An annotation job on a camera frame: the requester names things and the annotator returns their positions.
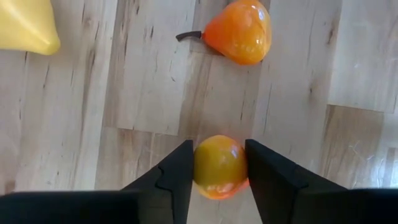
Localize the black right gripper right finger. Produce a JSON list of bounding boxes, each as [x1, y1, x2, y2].
[[244, 138, 398, 224]]

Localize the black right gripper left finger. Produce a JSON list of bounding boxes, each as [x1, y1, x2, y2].
[[0, 139, 195, 224]]

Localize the small orange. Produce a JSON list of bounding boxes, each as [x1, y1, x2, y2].
[[192, 134, 250, 201]]

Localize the yellow lemon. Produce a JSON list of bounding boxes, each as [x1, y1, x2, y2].
[[0, 0, 62, 57]]

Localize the small orange pear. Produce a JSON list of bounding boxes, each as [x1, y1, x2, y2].
[[175, 0, 273, 67]]

